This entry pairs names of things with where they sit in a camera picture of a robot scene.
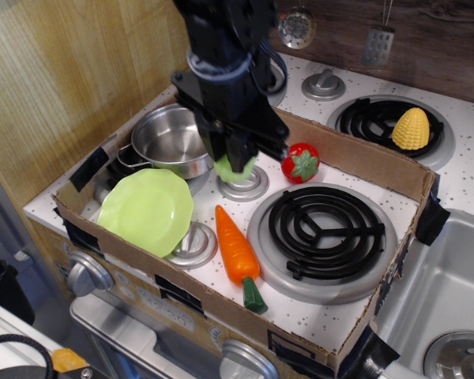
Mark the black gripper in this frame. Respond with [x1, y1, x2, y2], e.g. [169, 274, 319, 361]
[171, 55, 289, 173]

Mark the light green toy broccoli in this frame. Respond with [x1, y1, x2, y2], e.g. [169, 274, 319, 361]
[214, 155, 257, 182]

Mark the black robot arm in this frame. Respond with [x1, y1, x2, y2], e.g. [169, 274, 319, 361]
[171, 1, 289, 174]

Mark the silver centre stove knob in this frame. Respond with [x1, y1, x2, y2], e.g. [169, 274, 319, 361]
[217, 166, 269, 202]

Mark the silver stove knob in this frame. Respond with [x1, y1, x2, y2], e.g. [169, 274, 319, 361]
[301, 69, 346, 101]
[166, 222, 218, 270]
[217, 166, 269, 202]

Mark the stainless steel pot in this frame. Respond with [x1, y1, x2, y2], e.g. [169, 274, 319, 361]
[117, 103, 213, 179]

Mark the back left black burner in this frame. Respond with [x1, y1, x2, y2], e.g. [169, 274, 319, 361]
[267, 62, 288, 107]

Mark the red toy tomato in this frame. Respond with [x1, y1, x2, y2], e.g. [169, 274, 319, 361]
[281, 142, 320, 184]

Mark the light green plastic plate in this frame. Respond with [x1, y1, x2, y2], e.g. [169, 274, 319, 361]
[97, 169, 194, 258]

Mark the silver front stove knob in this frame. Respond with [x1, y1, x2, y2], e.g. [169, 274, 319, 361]
[166, 222, 218, 270]

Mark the brown cardboard fence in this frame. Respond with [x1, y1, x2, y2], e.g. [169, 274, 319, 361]
[54, 111, 438, 378]

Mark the silver back stove knob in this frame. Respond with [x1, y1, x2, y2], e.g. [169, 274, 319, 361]
[301, 69, 346, 101]

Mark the orange toy carrot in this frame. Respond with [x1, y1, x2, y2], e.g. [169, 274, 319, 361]
[215, 205, 268, 314]

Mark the hanging round metal strainer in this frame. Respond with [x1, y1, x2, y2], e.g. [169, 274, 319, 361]
[277, 1, 317, 50]

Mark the front right black burner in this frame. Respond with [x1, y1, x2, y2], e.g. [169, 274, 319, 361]
[247, 184, 398, 305]

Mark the back right black burner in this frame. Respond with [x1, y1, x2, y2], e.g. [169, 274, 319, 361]
[327, 95, 455, 171]

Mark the hanging metal spatula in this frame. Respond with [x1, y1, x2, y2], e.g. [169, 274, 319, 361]
[361, 0, 395, 67]

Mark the yellow toy corn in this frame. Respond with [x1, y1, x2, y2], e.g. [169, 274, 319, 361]
[392, 107, 431, 151]

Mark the silver left oven knob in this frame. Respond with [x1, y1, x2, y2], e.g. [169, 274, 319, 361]
[67, 250, 115, 297]

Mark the silver oven knob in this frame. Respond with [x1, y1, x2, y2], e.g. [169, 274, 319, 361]
[219, 339, 280, 379]
[67, 250, 115, 297]

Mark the silver right oven knob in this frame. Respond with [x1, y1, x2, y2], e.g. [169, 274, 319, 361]
[219, 339, 280, 379]

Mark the grey toy sink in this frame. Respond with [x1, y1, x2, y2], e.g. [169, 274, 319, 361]
[376, 210, 474, 378]

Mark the yellow object bottom left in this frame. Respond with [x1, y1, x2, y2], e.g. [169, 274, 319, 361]
[51, 348, 88, 373]

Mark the silver sink drain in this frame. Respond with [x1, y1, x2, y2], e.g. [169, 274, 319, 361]
[423, 330, 474, 378]

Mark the silver oven door handle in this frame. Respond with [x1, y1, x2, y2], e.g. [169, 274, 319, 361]
[70, 295, 210, 378]

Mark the black cable bottom left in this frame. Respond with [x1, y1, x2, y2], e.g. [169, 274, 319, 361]
[0, 333, 55, 379]

